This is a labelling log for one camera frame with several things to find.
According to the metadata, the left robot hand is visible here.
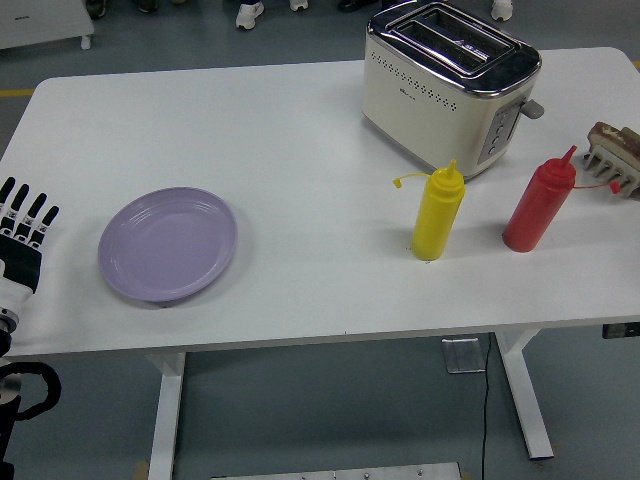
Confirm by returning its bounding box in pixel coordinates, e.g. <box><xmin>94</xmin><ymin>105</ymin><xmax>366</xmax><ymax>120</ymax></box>
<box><xmin>0</xmin><ymin>176</ymin><xmax>60</xmax><ymax>314</ymax></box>

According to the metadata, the purple round plate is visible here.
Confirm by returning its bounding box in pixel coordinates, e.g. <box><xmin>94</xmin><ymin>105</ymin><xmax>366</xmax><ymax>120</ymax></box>
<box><xmin>97</xmin><ymin>186</ymin><xmax>239</xmax><ymax>303</ymax></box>

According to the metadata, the cream and chrome toaster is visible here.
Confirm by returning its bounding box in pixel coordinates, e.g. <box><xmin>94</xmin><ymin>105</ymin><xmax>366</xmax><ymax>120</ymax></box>
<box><xmin>363</xmin><ymin>1</ymin><xmax>545</xmax><ymax>182</ymax></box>

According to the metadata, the brown crusted bread slice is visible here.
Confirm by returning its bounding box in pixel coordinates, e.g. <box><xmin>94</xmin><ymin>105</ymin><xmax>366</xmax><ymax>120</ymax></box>
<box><xmin>587</xmin><ymin>121</ymin><xmax>640</xmax><ymax>169</ymax></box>

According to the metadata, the large silver metal plate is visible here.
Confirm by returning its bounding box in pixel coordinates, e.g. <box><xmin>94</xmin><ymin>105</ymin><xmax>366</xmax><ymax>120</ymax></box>
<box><xmin>209</xmin><ymin>461</ymin><xmax>462</xmax><ymax>480</ymax></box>

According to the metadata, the small silver floor plate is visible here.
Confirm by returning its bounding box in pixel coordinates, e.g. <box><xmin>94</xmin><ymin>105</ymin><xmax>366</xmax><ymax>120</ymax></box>
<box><xmin>441</xmin><ymin>338</ymin><xmax>487</xmax><ymax>374</ymax></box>

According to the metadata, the white table leg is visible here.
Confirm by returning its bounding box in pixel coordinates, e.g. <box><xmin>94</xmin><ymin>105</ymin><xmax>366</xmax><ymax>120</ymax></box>
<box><xmin>144</xmin><ymin>352</ymin><xmax>187</xmax><ymax>480</ymax></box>
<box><xmin>494</xmin><ymin>329</ymin><xmax>555</xmax><ymax>460</ymax></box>

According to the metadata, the yellow squeeze bottle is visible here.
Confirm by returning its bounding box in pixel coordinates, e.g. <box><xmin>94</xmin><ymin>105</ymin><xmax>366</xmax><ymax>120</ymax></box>
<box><xmin>393</xmin><ymin>159</ymin><xmax>467</xmax><ymax>262</ymax></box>

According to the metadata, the red squeeze bottle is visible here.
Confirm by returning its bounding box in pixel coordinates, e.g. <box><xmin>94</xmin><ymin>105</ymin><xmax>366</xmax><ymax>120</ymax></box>
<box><xmin>502</xmin><ymin>145</ymin><xmax>623</xmax><ymax>254</ymax></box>

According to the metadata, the silver metal toast rack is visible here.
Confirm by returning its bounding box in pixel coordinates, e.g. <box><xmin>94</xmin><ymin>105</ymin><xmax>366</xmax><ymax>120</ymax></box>
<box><xmin>579</xmin><ymin>144</ymin><xmax>640</xmax><ymax>201</ymax></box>

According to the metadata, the black table control panel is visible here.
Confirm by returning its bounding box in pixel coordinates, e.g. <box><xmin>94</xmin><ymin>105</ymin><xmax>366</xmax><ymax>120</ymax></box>
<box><xmin>601</xmin><ymin>323</ymin><xmax>640</xmax><ymax>340</ymax></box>

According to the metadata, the black floor cable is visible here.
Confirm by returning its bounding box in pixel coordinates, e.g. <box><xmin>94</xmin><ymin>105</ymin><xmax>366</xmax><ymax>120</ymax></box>
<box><xmin>479</xmin><ymin>333</ymin><xmax>494</xmax><ymax>480</ymax></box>

